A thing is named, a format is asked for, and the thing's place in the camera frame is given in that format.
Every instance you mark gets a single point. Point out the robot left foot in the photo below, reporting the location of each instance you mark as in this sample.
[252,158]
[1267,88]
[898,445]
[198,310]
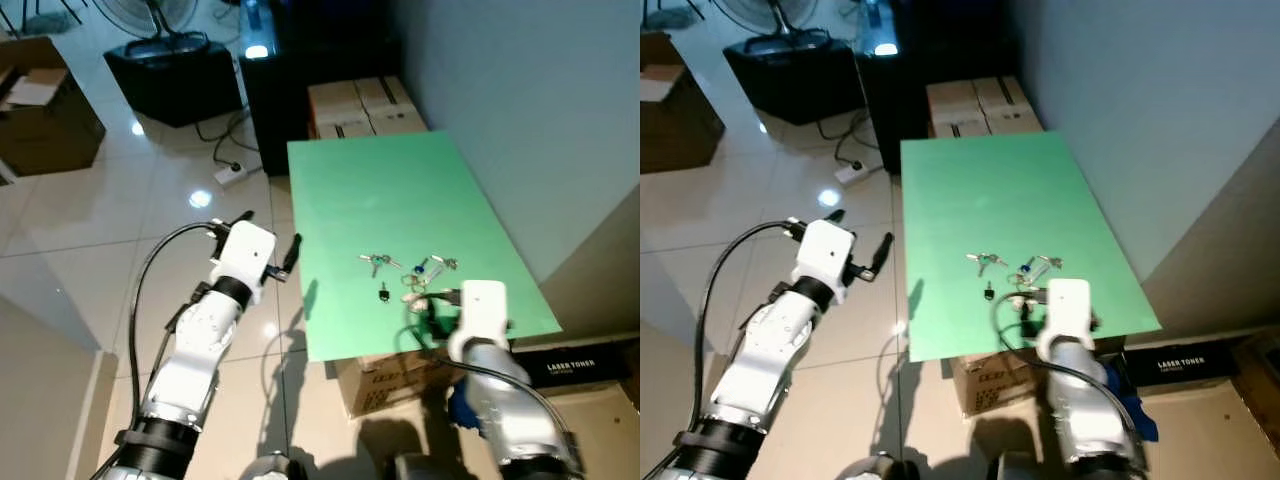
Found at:
[885,468]
[270,468]

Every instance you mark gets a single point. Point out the green table board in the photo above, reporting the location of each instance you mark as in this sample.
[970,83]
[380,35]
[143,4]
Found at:
[380,200]
[1000,200]

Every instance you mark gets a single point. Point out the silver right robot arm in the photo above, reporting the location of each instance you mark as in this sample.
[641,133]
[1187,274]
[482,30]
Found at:
[505,400]
[1085,400]

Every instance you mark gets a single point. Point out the blue tagged key bunch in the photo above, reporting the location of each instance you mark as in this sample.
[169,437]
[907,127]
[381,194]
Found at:
[420,268]
[1027,267]

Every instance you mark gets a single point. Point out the open brown cardboard box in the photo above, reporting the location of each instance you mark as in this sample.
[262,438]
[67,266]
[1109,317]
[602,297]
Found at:
[680,125]
[50,125]

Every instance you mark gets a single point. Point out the white power strip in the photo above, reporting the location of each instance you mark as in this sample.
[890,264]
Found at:
[231,174]
[853,172]

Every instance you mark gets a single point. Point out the black fan base box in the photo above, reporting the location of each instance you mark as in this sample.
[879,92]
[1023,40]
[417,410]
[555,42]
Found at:
[795,85]
[175,85]

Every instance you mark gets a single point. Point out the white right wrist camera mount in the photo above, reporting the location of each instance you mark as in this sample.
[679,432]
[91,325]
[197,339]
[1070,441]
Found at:
[1067,310]
[483,312]

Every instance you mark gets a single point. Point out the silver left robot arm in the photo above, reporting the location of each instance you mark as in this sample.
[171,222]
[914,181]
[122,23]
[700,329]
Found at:
[745,360]
[190,360]

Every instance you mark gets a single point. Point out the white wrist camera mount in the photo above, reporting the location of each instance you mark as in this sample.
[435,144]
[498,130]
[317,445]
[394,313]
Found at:
[1067,310]
[243,255]
[483,312]
[826,252]

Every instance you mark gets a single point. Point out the black cabinet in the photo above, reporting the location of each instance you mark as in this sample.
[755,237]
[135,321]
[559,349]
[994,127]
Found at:
[915,60]
[300,60]

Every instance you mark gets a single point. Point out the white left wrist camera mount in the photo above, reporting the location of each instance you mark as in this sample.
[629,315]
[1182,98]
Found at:
[826,252]
[243,255]

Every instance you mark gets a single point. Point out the blue cloth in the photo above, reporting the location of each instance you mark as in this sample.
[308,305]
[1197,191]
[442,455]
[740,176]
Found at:
[462,405]
[1135,405]

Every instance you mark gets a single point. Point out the standing fan head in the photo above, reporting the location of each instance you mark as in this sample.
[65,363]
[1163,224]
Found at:
[760,10]
[140,12]

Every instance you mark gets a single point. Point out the tan cardboard box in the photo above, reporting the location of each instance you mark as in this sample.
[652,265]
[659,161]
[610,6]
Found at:
[338,102]
[955,102]
[395,105]
[1012,104]

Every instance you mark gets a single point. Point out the black laser toner box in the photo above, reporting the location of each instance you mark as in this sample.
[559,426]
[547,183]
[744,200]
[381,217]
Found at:
[1180,364]
[580,368]

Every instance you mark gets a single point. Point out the printed cardboard box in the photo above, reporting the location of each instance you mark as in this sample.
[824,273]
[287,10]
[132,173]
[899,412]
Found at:
[990,385]
[385,385]

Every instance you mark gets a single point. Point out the silver key bunch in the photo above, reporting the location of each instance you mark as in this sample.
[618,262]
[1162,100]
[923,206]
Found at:
[986,261]
[376,262]

